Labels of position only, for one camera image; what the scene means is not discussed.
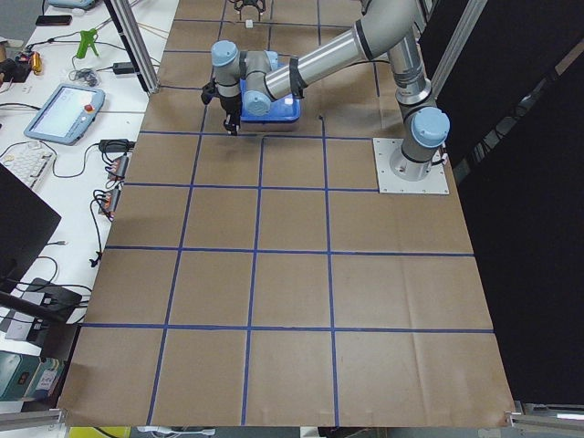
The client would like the black smartphone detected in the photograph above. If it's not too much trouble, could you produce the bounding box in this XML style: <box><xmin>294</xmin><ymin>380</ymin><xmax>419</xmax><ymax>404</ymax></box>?
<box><xmin>36</xmin><ymin>15</ymin><xmax>72</xmax><ymax>26</ymax></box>

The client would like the blue plastic tray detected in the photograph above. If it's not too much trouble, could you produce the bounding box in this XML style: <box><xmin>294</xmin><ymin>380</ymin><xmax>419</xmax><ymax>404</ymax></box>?
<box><xmin>240</xmin><ymin>79</ymin><xmax>301</xmax><ymax>124</ymax></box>

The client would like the black power adapter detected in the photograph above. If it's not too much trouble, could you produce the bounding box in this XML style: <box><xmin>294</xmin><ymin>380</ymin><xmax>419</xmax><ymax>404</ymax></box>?
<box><xmin>111</xmin><ymin>62</ymin><xmax>136</xmax><ymax>75</ymax></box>

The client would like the white keyboard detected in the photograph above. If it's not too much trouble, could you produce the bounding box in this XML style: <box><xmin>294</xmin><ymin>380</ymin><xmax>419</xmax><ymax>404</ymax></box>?
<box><xmin>1</xmin><ymin>141</ymin><xmax>56</xmax><ymax>191</ymax></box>

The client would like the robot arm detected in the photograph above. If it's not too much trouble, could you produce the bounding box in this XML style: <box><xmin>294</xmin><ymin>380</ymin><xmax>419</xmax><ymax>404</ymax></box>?
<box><xmin>201</xmin><ymin>0</ymin><xmax>451</xmax><ymax>182</ymax></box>

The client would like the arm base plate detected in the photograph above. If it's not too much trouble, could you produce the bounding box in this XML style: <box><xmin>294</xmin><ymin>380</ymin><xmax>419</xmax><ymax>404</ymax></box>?
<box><xmin>372</xmin><ymin>138</ymin><xmax>450</xmax><ymax>195</ymax></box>

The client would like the orange connector box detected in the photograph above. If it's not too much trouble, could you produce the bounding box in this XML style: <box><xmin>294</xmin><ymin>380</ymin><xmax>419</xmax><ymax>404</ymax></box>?
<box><xmin>97</xmin><ymin>188</ymin><xmax>121</xmax><ymax>218</ymax></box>
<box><xmin>106</xmin><ymin>155</ymin><xmax>130</xmax><ymax>181</ymax></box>

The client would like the green clamp tool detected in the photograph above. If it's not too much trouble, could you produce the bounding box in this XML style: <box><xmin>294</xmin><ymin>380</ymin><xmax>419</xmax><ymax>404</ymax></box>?
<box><xmin>75</xmin><ymin>28</ymin><xmax>99</xmax><ymax>59</ymax></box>

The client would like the aluminium frame post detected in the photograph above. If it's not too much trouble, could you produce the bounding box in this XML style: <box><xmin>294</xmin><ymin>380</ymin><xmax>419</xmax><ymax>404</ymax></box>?
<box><xmin>104</xmin><ymin>0</ymin><xmax>160</xmax><ymax>96</ymax></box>

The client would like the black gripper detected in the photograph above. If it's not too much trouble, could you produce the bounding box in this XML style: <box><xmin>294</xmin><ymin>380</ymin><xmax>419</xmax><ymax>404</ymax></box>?
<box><xmin>202</xmin><ymin>80</ymin><xmax>242</xmax><ymax>136</ymax></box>
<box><xmin>233</xmin><ymin>0</ymin><xmax>266</xmax><ymax>13</ymax></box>

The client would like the teach pendant tablet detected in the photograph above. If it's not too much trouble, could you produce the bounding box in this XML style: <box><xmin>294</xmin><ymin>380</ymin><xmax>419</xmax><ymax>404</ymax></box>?
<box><xmin>24</xmin><ymin>83</ymin><xmax>106</xmax><ymax>145</ymax></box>

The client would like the black monitor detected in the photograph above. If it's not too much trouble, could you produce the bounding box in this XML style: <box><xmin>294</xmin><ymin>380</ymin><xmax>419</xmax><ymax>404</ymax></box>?
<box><xmin>0</xmin><ymin>165</ymin><xmax>61</xmax><ymax>293</ymax></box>

